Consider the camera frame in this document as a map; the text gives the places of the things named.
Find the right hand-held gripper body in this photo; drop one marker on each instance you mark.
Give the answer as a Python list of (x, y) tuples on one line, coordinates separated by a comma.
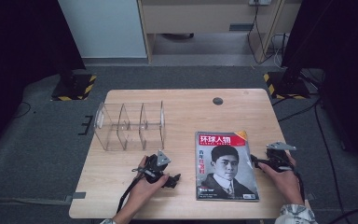
[(278, 157)]

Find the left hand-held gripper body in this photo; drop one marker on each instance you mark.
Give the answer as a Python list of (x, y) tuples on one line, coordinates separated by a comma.
[(155, 169)]

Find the magazine with portrait cover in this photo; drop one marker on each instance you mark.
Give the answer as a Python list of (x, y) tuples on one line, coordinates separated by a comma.
[(227, 168)]

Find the person's left hand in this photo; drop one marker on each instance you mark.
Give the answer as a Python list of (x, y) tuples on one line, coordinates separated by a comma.
[(143, 191)]

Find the person's right hand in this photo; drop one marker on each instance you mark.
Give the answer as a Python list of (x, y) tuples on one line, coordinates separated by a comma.
[(286, 183)]

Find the clear acrylic divider rack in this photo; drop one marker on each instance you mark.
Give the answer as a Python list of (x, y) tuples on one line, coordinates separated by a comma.
[(130, 127)]

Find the grey tape piece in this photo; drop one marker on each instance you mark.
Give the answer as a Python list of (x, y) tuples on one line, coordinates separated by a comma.
[(78, 195), (310, 196)]

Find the black stand with striped base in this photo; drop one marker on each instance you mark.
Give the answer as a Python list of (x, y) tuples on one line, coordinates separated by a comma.
[(73, 87), (287, 85)]

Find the black tape floor mark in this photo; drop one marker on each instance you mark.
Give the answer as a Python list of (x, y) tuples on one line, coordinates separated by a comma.
[(87, 125)]

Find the black curtain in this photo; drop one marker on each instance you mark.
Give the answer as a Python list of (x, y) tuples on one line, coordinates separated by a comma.
[(341, 37), (18, 46)]

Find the white cabinet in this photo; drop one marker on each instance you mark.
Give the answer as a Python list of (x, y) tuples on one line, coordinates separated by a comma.
[(102, 28)]

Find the light wooden desk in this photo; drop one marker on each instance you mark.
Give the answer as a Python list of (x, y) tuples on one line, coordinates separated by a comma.
[(199, 17)]

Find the white power strip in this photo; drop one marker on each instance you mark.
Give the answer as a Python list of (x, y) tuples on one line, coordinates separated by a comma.
[(260, 2)]

